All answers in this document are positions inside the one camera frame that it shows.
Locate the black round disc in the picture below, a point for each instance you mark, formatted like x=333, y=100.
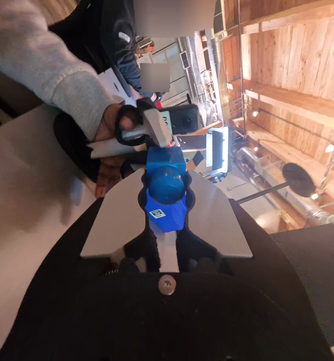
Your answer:
x=298, y=180

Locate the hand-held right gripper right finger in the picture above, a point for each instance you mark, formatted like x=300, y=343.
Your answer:
x=220, y=225

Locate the light panel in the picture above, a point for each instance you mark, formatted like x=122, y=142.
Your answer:
x=217, y=149

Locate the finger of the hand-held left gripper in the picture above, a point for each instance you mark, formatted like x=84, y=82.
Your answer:
x=158, y=127

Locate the black overhead pole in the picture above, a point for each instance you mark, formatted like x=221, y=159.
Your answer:
x=262, y=192

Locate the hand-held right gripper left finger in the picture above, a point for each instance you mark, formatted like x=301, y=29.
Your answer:
x=116, y=225

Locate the person's left hand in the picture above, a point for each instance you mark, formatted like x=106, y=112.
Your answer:
x=110, y=118

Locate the blue cube with round knob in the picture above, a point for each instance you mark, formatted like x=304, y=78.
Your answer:
x=167, y=186

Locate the person's left forearm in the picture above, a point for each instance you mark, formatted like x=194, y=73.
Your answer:
x=42, y=62

